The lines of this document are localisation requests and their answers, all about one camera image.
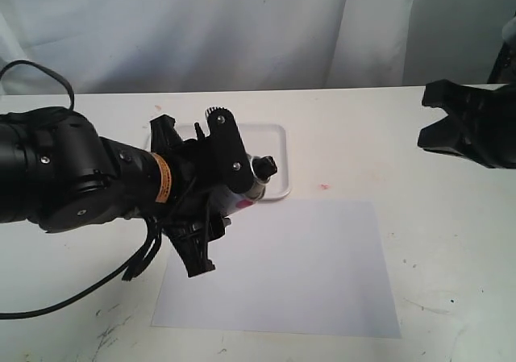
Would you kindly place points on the white polka-dot spray can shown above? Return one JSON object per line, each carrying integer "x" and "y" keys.
{"x": 246, "y": 187}

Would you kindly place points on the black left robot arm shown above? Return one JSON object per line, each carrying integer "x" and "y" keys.
{"x": 60, "y": 174}

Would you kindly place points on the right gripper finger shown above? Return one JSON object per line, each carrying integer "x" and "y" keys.
{"x": 459, "y": 99}
{"x": 451, "y": 137}

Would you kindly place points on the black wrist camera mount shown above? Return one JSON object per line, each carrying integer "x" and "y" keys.
{"x": 226, "y": 141}

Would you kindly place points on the dark metal stand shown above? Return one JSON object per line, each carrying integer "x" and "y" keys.
{"x": 503, "y": 70}

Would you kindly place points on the white backdrop cloth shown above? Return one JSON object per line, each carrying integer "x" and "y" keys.
{"x": 136, "y": 46}

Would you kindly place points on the white plastic tray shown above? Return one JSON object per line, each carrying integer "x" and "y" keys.
{"x": 258, "y": 140}

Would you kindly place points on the white paper sheet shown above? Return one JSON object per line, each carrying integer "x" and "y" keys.
{"x": 296, "y": 266}

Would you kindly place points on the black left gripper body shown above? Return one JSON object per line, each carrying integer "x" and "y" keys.
{"x": 196, "y": 176}

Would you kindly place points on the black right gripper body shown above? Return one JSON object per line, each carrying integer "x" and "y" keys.
{"x": 493, "y": 132}

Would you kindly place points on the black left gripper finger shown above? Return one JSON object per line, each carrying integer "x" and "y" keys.
{"x": 164, "y": 136}
{"x": 190, "y": 239}

